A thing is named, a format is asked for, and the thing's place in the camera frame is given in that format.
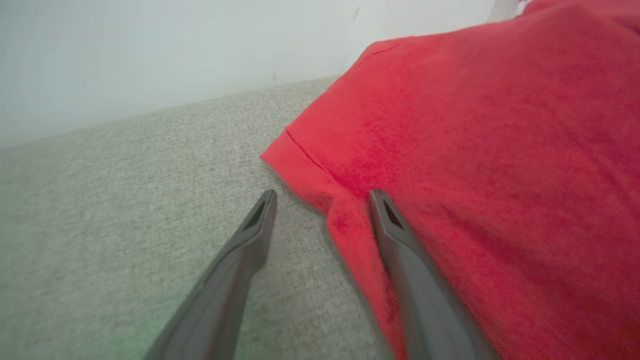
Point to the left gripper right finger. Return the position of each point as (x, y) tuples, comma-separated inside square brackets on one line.
[(425, 300)]

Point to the grey fabric sofa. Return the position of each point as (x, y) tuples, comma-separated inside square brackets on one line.
[(125, 210)]

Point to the red shirt with white sleeves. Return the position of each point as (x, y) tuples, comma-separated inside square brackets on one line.
[(500, 175)]

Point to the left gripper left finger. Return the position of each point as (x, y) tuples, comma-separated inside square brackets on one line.
[(225, 300)]

